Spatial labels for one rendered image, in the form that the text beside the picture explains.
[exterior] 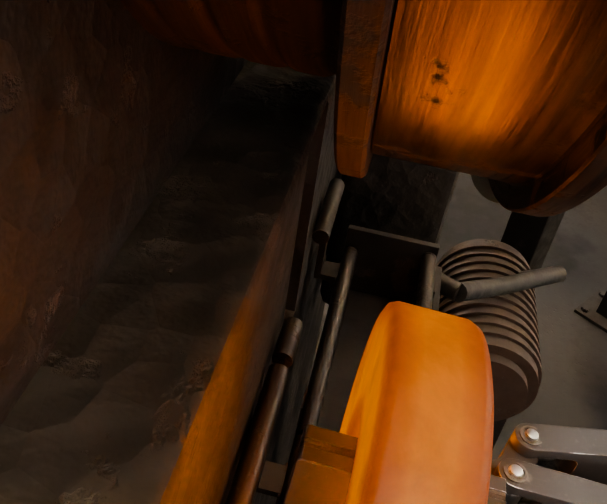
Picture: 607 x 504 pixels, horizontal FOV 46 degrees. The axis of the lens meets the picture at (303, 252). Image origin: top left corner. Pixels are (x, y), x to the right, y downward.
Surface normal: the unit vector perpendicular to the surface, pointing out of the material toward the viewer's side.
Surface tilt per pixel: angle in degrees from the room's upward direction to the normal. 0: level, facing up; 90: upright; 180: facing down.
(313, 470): 90
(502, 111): 127
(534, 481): 3
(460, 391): 5
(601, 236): 0
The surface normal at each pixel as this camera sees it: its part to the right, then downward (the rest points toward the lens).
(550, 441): 0.18, -0.76
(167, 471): 0.49, -0.63
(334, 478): -0.19, 0.59
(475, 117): -0.23, 0.95
